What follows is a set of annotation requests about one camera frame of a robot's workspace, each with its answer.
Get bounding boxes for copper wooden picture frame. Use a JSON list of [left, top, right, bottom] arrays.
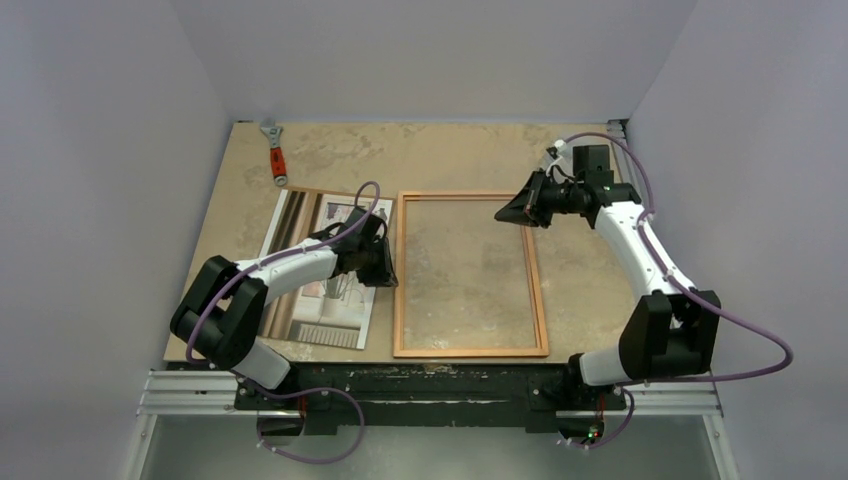
[[392, 190, 551, 360]]

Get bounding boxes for plant photo print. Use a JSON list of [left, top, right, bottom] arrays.
[[259, 188, 376, 350]]

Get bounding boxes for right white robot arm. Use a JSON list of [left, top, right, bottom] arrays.
[[494, 140, 720, 407]]

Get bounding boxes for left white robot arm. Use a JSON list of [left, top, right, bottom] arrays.
[[170, 206, 397, 409]]

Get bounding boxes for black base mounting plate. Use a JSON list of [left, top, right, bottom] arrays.
[[235, 362, 626, 435]]

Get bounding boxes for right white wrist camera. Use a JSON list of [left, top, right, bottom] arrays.
[[543, 138, 573, 167]]

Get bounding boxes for red handled adjustable wrench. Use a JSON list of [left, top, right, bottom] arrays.
[[260, 119, 288, 187]]

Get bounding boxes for aluminium rail frame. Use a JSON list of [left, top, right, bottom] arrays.
[[125, 119, 740, 480]]

